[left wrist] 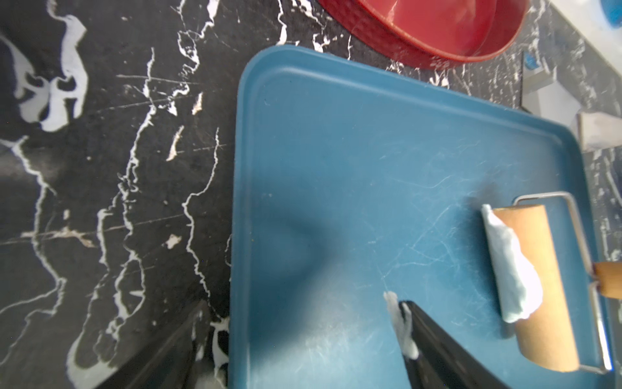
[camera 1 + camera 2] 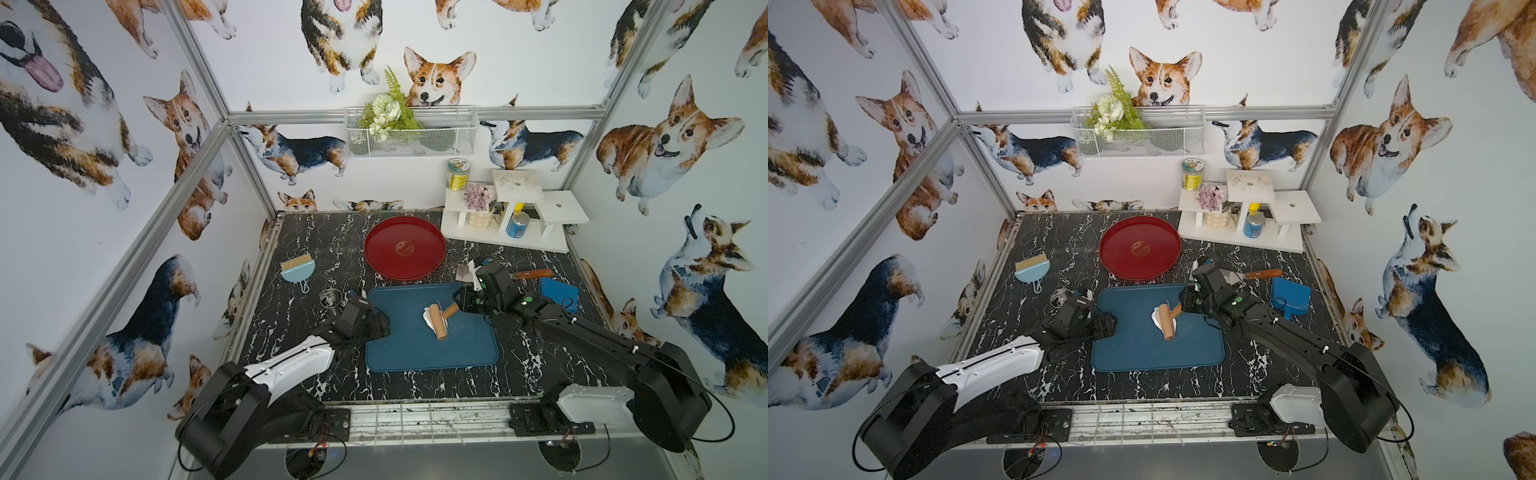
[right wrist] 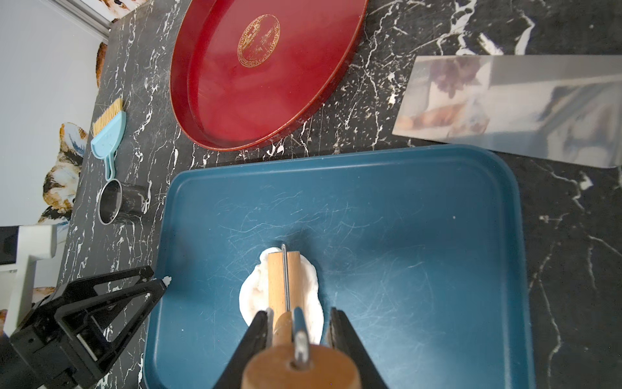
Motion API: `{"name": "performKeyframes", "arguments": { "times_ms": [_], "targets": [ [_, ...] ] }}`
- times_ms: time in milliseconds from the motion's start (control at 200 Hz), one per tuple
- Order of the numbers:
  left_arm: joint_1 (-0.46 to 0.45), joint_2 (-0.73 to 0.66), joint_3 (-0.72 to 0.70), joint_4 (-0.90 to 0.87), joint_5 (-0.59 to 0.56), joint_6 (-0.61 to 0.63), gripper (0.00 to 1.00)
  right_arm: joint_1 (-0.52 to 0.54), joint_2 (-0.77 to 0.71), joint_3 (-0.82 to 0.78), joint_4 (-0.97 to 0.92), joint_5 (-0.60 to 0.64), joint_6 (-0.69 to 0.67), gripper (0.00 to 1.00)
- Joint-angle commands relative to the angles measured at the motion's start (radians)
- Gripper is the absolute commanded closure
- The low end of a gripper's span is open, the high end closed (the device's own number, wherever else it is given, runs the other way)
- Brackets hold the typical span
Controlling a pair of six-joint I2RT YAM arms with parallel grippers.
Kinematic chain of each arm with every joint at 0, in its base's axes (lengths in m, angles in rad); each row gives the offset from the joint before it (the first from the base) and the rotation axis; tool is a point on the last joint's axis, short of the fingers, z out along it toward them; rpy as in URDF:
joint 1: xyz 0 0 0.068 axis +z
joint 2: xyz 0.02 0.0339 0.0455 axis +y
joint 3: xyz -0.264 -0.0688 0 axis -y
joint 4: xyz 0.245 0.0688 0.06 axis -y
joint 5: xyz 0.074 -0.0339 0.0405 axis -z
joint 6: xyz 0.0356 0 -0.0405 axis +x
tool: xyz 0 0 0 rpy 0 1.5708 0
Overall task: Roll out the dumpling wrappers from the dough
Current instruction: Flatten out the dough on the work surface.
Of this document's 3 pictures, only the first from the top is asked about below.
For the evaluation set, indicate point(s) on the metal scraper wooden handle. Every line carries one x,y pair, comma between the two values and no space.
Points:
544,96

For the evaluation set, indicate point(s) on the white dough piece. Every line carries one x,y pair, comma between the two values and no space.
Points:
519,287

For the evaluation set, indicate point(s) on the blue rectangular tray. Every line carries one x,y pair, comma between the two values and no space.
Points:
350,182

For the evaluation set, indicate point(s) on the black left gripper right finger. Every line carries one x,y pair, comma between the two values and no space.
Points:
433,359

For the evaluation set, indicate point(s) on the round red tray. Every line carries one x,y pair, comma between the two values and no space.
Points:
432,34

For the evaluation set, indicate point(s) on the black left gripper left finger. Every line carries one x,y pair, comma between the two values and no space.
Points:
173,359

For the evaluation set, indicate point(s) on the wooden dough roller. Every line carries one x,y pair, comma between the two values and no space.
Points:
547,337

